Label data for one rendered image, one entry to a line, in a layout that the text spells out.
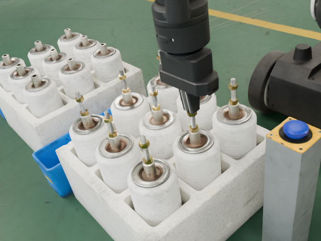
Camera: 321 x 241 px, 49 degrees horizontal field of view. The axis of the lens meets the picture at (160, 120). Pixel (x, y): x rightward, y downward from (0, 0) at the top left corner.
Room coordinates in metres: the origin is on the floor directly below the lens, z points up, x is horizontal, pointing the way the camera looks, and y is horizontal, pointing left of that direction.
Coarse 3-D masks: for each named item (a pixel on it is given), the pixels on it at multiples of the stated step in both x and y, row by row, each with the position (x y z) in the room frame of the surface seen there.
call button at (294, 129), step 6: (294, 120) 0.46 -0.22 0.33; (288, 126) 0.45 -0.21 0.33; (294, 126) 0.44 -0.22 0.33; (300, 126) 0.44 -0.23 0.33; (306, 126) 0.44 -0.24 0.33; (288, 132) 0.43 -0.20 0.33; (294, 132) 0.43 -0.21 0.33; (300, 132) 0.42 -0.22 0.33; (306, 132) 0.43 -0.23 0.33; (294, 138) 0.43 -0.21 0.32; (300, 138) 0.43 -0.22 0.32
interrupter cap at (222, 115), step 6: (222, 108) 0.64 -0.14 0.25; (228, 108) 0.63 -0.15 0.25; (240, 108) 0.62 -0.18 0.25; (246, 108) 0.62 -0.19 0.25; (216, 114) 0.62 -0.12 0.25; (222, 114) 0.61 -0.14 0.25; (228, 114) 0.61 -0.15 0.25; (240, 114) 0.61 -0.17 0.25; (246, 114) 0.60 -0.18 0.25; (222, 120) 0.59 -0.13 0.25; (228, 120) 0.59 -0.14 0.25; (234, 120) 0.58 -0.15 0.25; (240, 120) 0.58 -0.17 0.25; (246, 120) 0.58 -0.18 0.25
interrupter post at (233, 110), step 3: (228, 105) 0.61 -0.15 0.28; (231, 105) 0.60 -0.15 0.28; (234, 105) 0.60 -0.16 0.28; (237, 105) 0.60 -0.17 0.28; (231, 108) 0.60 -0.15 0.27; (234, 108) 0.60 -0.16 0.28; (237, 108) 0.60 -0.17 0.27; (231, 111) 0.60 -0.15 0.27; (234, 111) 0.60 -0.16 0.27; (237, 111) 0.60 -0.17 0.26; (231, 114) 0.60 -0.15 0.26; (234, 114) 0.60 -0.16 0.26; (237, 114) 0.60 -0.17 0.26; (234, 117) 0.60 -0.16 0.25
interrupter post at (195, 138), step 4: (192, 132) 0.54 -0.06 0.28; (196, 132) 0.53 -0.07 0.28; (192, 136) 0.53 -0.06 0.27; (196, 136) 0.53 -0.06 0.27; (200, 136) 0.54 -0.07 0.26; (192, 140) 0.54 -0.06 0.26; (196, 140) 0.53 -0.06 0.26; (200, 140) 0.54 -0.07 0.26; (192, 144) 0.54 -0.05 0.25; (196, 144) 0.53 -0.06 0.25
